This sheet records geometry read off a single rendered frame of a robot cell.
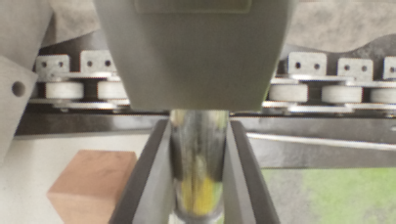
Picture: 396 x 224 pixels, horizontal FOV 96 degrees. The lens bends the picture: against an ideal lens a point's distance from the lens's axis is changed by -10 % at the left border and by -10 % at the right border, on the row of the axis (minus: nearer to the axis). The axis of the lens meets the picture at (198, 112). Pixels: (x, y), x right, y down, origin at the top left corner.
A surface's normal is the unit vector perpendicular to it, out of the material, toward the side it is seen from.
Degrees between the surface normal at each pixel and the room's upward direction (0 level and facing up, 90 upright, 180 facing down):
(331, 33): 16
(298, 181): 0
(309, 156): 0
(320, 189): 0
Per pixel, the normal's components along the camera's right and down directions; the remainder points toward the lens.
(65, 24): 0.09, 0.51
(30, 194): -0.02, 0.09
